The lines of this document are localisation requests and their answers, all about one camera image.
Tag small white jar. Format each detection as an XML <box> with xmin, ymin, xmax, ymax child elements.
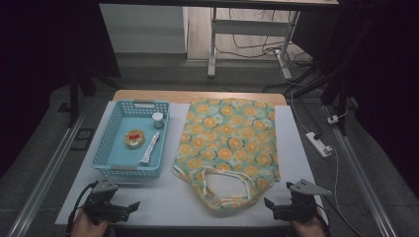
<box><xmin>151</xmin><ymin>112</ymin><xmax>165</xmax><ymax>129</ymax></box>

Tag light blue plastic basket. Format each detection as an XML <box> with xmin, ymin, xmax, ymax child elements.
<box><xmin>91</xmin><ymin>99</ymin><xmax>171</xmax><ymax>180</ymax></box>

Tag black curtain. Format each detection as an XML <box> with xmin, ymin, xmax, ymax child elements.
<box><xmin>0</xmin><ymin>0</ymin><xmax>122</xmax><ymax>179</ymax></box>
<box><xmin>293</xmin><ymin>0</ymin><xmax>419</xmax><ymax>198</ymax></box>

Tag white power strip cable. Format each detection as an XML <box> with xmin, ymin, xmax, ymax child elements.
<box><xmin>330</xmin><ymin>146</ymin><xmax>364</xmax><ymax>237</ymax></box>

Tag white table mat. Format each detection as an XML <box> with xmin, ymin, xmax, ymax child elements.
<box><xmin>54</xmin><ymin>101</ymin><xmax>330</xmax><ymax>227</ymax></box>

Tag aluminium rail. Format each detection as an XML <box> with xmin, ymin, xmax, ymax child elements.
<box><xmin>324</xmin><ymin>105</ymin><xmax>400</xmax><ymax>237</ymax></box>
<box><xmin>6</xmin><ymin>98</ymin><xmax>91</xmax><ymax>237</ymax></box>

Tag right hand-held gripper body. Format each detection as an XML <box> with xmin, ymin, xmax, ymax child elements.
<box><xmin>272</xmin><ymin>178</ymin><xmax>333</xmax><ymax>225</ymax></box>

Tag black metal stand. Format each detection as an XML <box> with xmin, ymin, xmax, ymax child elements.
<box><xmin>57</xmin><ymin>63</ymin><xmax>121</xmax><ymax>128</ymax></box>
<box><xmin>290</xmin><ymin>63</ymin><xmax>361</xmax><ymax>136</ymax></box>

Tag white tube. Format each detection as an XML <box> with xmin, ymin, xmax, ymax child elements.
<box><xmin>139</xmin><ymin>130</ymin><xmax>161</xmax><ymax>166</ymax></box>

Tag white power strip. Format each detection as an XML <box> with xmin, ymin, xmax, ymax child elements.
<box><xmin>305</xmin><ymin>131</ymin><xmax>334</xmax><ymax>158</ymax></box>

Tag orange print tote bag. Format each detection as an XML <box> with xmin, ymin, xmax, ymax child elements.
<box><xmin>172</xmin><ymin>97</ymin><xmax>282</xmax><ymax>211</ymax></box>

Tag person's right hand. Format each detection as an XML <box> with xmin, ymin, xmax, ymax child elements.
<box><xmin>290</xmin><ymin>213</ymin><xmax>327</xmax><ymax>237</ymax></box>

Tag person's left hand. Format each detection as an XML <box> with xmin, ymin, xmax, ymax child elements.
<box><xmin>69</xmin><ymin>209</ymin><xmax>112</xmax><ymax>237</ymax></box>

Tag light grey cabinet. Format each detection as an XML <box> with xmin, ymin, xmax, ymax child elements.
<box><xmin>98</xmin><ymin>3</ymin><xmax>190</xmax><ymax>55</ymax></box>

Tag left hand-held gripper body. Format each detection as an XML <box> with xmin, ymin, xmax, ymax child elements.
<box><xmin>82</xmin><ymin>179</ymin><xmax>131</xmax><ymax>225</ymax></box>

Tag black rectangular floor frame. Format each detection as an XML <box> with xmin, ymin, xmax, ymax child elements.
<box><xmin>70</xmin><ymin>127</ymin><xmax>97</xmax><ymax>152</ymax></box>

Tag small white adapter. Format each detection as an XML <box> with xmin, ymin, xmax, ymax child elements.
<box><xmin>327</xmin><ymin>108</ymin><xmax>350</xmax><ymax>125</ymax></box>

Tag black floor cables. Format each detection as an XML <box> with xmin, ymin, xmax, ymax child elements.
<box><xmin>215</xmin><ymin>9</ymin><xmax>314</xmax><ymax>68</ymax></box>

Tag white standing desk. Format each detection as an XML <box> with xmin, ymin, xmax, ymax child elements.
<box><xmin>98</xmin><ymin>0</ymin><xmax>340</xmax><ymax>80</ymax></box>

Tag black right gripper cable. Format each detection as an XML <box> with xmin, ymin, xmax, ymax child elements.
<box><xmin>315</xmin><ymin>203</ymin><xmax>331</xmax><ymax>236</ymax></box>

